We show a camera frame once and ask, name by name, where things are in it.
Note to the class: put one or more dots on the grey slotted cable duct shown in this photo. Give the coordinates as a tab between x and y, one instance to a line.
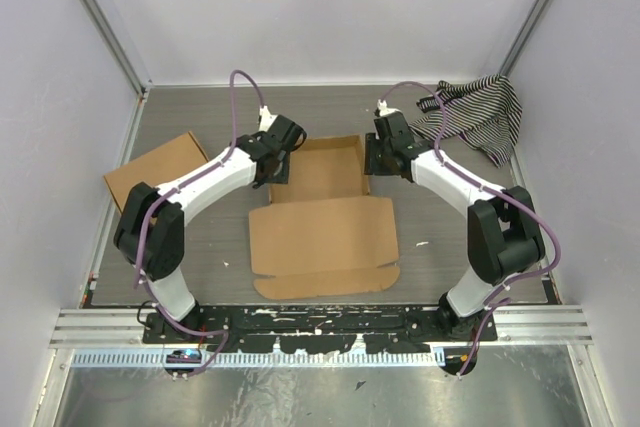
191	358

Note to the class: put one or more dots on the folded brown cardboard box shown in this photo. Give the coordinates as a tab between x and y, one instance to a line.
167	162

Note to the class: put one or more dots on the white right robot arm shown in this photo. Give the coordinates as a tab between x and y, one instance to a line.
502	240

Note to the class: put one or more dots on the striped black white cloth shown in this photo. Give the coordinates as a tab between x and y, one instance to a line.
485	114

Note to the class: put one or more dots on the brown cardboard box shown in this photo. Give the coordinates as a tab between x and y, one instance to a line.
167	162
323	233

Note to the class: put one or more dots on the aluminium front frame rail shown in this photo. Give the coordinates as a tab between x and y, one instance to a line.
517	324

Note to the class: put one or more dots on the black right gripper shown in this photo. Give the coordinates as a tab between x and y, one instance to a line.
372	166

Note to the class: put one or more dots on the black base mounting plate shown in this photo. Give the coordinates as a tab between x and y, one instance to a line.
315	329

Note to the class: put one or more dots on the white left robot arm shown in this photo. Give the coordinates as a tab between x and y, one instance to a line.
151	231

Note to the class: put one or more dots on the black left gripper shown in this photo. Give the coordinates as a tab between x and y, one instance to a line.
283	177

